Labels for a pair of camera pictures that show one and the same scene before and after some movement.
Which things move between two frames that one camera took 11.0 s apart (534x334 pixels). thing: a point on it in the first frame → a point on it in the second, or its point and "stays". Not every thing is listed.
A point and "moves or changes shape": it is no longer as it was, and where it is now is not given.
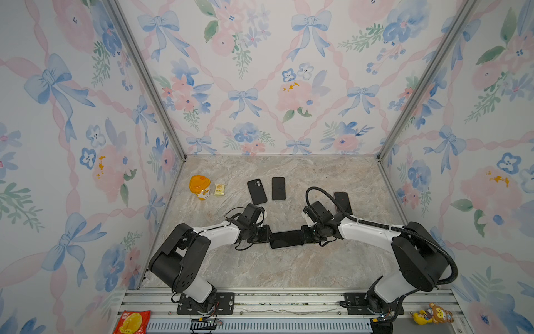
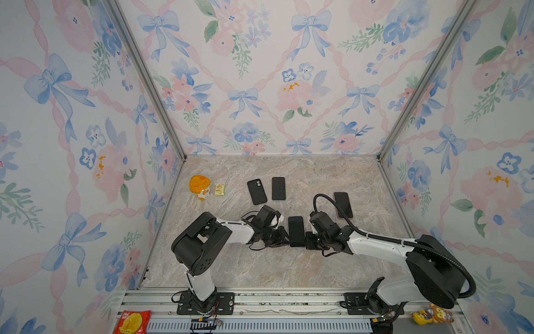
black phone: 286,239 moves or changes shape
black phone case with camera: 257,191 stays
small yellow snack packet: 219,190 stays
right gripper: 305,238 → 308,241
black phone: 279,188 stays
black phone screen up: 343,200 stays
